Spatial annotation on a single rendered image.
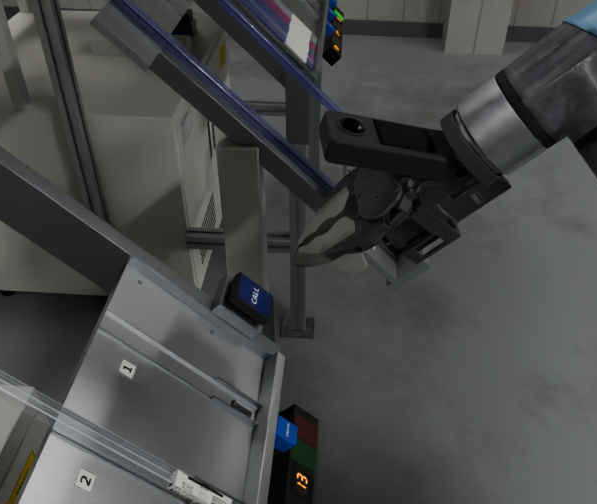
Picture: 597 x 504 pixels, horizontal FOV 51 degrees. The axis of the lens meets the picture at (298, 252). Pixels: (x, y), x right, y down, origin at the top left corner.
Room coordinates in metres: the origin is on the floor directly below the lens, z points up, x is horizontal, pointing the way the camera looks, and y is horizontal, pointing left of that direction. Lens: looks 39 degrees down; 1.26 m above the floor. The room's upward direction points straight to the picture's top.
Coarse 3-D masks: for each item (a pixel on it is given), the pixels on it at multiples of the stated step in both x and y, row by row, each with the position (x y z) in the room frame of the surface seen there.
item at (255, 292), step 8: (248, 280) 0.51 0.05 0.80; (240, 288) 0.49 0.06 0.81; (248, 288) 0.50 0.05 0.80; (256, 288) 0.51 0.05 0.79; (240, 296) 0.48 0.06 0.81; (248, 296) 0.49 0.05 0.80; (256, 296) 0.50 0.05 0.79; (264, 296) 0.51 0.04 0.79; (256, 304) 0.49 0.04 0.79; (264, 304) 0.49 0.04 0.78; (264, 312) 0.48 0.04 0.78
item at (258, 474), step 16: (272, 368) 0.45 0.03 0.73; (272, 384) 0.42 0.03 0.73; (272, 400) 0.40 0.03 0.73; (256, 416) 0.39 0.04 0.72; (272, 416) 0.39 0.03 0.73; (256, 432) 0.37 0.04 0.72; (272, 432) 0.37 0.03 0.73; (256, 448) 0.35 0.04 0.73; (272, 448) 0.35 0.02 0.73; (256, 464) 0.33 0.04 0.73; (256, 480) 0.32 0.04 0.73; (256, 496) 0.30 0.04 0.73
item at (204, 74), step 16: (112, 0) 0.69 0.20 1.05; (128, 0) 0.69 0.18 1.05; (144, 16) 0.69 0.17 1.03; (160, 32) 0.68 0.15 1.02; (176, 48) 0.68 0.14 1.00; (192, 64) 0.68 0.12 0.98; (208, 80) 0.68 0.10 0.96; (224, 96) 0.68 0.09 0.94; (240, 112) 0.68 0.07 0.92; (256, 128) 0.68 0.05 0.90; (272, 128) 0.68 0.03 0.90; (288, 144) 0.68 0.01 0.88; (304, 160) 0.67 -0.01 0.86; (320, 176) 0.67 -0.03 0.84
